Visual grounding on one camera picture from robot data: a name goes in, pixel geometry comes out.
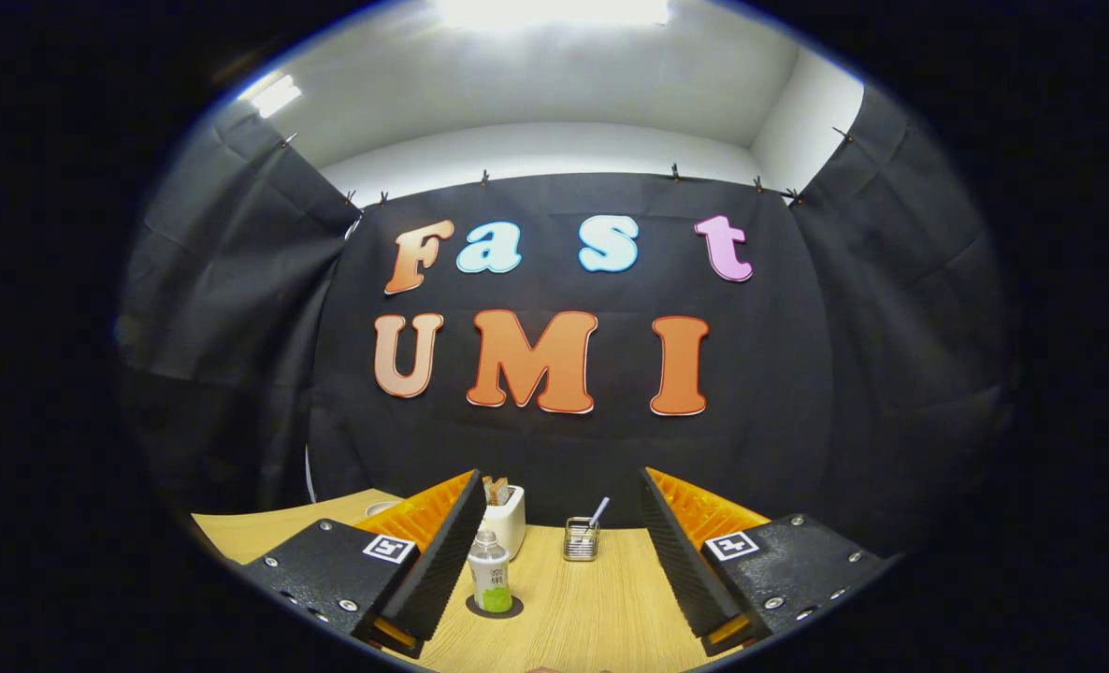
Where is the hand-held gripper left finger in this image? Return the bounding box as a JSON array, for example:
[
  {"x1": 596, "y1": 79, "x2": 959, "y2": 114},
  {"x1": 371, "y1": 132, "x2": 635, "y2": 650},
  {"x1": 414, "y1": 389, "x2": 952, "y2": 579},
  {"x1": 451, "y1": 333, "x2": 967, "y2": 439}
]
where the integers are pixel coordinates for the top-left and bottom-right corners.
[{"x1": 239, "y1": 469, "x2": 488, "y2": 660}]

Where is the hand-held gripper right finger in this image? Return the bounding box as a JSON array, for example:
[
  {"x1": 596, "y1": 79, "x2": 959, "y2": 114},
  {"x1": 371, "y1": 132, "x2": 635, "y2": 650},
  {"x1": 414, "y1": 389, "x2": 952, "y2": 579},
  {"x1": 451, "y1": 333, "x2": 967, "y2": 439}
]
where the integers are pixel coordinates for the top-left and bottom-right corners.
[{"x1": 639, "y1": 467, "x2": 897, "y2": 658}]

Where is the white green label juice bottle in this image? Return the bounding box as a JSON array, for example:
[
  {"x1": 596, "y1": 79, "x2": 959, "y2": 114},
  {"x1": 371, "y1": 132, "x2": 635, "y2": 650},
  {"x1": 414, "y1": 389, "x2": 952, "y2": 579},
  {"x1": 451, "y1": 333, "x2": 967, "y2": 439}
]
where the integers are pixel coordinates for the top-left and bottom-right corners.
[{"x1": 468, "y1": 529, "x2": 512, "y2": 614}]

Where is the dark brown round coaster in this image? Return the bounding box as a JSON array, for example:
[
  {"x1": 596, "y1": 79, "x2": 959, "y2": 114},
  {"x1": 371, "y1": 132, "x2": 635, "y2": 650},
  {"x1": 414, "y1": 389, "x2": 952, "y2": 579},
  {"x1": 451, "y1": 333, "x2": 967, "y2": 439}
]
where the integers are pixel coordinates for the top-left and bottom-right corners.
[{"x1": 466, "y1": 594, "x2": 525, "y2": 620}]

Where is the cream toaster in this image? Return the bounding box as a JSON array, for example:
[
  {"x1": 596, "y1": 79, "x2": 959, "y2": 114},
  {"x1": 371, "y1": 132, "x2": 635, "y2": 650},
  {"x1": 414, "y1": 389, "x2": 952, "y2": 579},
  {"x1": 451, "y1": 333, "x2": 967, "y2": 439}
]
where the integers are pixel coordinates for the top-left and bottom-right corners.
[{"x1": 480, "y1": 484, "x2": 527, "y2": 560}]

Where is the wooden table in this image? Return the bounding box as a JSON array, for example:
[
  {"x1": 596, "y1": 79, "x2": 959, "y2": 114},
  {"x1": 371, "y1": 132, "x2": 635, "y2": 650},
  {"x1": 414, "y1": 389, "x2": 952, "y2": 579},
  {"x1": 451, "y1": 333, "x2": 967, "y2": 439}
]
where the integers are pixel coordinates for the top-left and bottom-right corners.
[{"x1": 190, "y1": 488, "x2": 752, "y2": 673}]

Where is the black backdrop cloth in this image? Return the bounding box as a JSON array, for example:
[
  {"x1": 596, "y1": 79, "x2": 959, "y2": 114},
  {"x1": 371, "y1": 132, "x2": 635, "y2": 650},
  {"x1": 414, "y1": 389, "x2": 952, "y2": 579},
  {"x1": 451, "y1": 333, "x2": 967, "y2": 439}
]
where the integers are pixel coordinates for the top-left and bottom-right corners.
[{"x1": 115, "y1": 84, "x2": 1023, "y2": 562}]

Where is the small ceiling light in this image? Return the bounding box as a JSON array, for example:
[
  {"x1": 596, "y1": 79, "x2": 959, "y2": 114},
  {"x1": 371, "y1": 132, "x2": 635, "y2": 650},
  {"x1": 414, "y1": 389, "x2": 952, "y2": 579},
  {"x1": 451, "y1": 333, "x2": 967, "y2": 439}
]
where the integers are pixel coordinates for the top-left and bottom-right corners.
[{"x1": 237, "y1": 73, "x2": 303, "y2": 120}]

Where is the large ceiling light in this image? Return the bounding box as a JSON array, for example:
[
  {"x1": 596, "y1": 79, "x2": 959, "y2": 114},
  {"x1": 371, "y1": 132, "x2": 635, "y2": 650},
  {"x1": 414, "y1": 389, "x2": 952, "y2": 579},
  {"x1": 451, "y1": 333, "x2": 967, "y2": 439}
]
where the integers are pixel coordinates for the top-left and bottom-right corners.
[{"x1": 438, "y1": 0, "x2": 670, "y2": 29}]

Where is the wire mesh holder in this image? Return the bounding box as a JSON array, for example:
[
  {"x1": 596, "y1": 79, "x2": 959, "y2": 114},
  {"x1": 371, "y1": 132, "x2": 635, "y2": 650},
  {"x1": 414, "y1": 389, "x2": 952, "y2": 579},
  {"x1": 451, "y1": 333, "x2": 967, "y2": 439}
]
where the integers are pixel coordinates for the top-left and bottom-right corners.
[{"x1": 564, "y1": 517, "x2": 600, "y2": 562}]

